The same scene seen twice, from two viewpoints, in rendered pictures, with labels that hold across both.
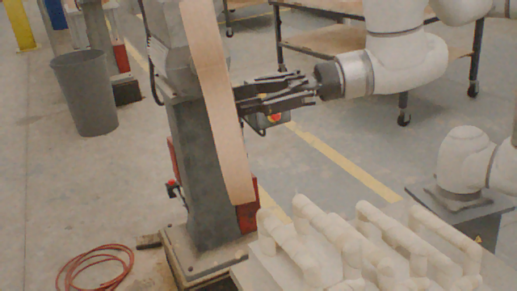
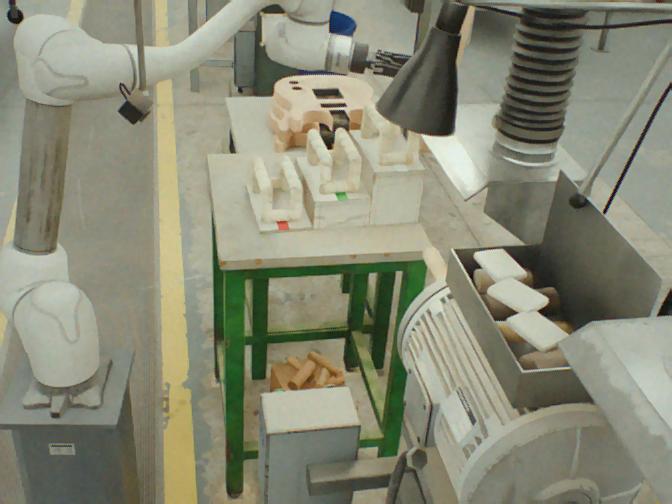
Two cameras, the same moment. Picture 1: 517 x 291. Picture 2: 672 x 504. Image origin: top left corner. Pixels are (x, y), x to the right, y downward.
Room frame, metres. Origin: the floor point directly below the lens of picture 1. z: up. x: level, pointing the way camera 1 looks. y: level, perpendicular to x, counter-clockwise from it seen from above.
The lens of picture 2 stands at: (2.72, 0.06, 2.07)
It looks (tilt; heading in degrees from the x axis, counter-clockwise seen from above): 33 degrees down; 187
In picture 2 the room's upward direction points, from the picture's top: 5 degrees clockwise
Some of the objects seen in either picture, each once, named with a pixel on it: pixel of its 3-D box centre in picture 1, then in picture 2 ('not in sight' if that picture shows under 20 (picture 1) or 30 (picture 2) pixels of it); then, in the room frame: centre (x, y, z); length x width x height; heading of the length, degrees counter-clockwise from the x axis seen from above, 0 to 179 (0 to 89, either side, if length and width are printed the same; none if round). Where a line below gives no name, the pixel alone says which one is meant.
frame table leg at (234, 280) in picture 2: not in sight; (234, 390); (1.04, -0.42, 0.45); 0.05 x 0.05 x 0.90; 21
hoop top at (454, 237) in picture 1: (443, 229); (261, 175); (0.80, -0.41, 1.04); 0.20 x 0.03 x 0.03; 23
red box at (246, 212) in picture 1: (239, 190); not in sight; (1.92, 0.09, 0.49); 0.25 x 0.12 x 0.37; 21
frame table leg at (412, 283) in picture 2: not in sight; (398, 376); (0.87, 0.05, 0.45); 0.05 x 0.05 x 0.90; 21
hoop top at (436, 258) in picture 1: (415, 242); (290, 174); (0.77, -0.33, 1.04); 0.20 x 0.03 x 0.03; 23
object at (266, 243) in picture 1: (266, 234); (413, 146); (0.72, -0.01, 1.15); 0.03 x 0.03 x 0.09
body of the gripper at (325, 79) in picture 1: (313, 83); (370, 60); (0.83, -0.14, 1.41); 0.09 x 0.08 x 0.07; 93
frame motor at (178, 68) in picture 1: (187, 52); (503, 402); (1.80, 0.21, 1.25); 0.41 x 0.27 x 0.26; 21
